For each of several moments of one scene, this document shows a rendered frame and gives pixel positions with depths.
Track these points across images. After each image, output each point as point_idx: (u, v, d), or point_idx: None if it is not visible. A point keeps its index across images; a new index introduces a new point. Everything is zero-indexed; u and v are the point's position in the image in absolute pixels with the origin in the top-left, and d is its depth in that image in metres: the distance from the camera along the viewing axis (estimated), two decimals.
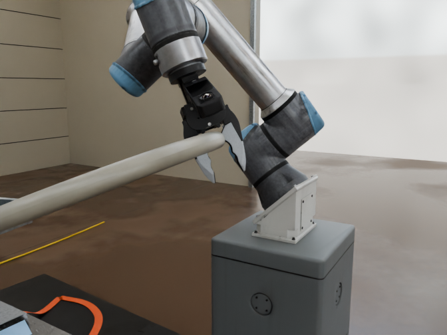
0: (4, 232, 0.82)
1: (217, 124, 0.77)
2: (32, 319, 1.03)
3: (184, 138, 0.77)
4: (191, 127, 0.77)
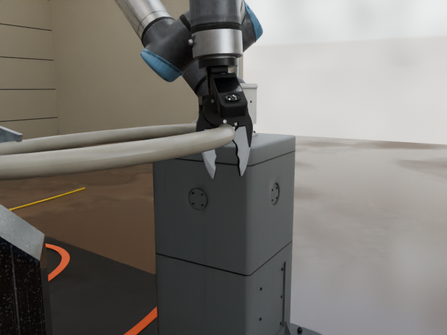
0: None
1: (231, 123, 0.77)
2: None
3: (197, 128, 0.76)
4: (206, 119, 0.76)
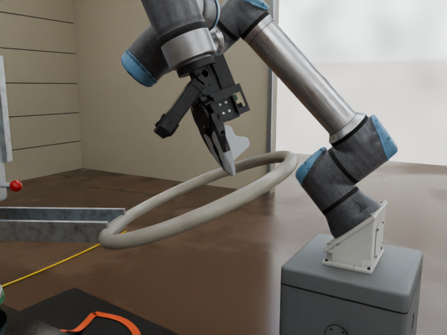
0: (116, 234, 1.04)
1: (209, 127, 0.76)
2: None
3: (201, 135, 0.81)
4: (199, 126, 0.80)
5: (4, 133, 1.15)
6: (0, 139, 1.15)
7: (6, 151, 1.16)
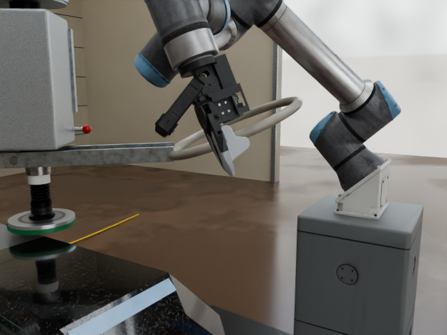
0: None
1: (208, 127, 0.76)
2: (173, 278, 1.17)
3: (205, 135, 0.82)
4: (203, 126, 0.80)
5: (74, 89, 1.50)
6: (72, 94, 1.49)
7: (75, 104, 1.50)
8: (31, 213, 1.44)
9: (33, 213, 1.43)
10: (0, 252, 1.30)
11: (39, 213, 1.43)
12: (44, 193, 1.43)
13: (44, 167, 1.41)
